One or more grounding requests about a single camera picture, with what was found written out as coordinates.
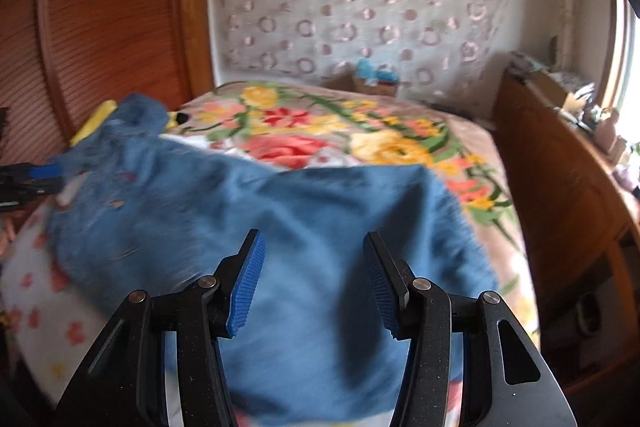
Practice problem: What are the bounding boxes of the floral printed blanket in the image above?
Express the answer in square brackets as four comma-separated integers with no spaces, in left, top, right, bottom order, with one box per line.
[0,79,542,427]

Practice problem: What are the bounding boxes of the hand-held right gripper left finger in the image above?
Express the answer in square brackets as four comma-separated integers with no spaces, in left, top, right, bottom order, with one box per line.
[55,229,267,427]

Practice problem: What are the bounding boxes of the long wooden cabinet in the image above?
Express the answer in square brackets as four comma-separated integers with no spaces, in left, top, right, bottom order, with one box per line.
[492,71,640,390]

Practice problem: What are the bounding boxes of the flat cardboard box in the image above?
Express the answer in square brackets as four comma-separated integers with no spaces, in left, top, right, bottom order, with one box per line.
[529,71,584,108]

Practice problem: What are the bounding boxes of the blue denim pants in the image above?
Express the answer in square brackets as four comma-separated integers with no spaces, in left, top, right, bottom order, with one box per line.
[47,94,501,427]

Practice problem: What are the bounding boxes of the wooden framed window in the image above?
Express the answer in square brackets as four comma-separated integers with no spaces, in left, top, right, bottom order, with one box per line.
[599,0,640,120]

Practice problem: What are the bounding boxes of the light blue cloth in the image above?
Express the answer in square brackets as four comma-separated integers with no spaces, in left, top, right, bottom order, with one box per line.
[356,59,401,82]

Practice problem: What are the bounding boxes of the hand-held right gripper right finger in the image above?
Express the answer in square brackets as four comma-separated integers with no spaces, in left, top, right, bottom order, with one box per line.
[362,231,576,427]

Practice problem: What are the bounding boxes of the yellow plush toy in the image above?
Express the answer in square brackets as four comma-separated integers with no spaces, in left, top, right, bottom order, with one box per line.
[70,101,190,148]

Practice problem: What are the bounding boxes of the pile of papers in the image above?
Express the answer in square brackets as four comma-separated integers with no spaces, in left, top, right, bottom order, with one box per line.
[507,50,542,78]

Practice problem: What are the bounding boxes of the wooden louvered wardrobe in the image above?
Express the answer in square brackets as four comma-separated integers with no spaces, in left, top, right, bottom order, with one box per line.
[0,0,217,168]

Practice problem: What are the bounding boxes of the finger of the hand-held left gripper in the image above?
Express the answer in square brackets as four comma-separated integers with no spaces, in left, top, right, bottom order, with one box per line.
[0,181,65,210]
[0,162,64,182]

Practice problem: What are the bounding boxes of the small cardboard box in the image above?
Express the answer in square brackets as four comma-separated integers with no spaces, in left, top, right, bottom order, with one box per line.
[352,76,401,98]

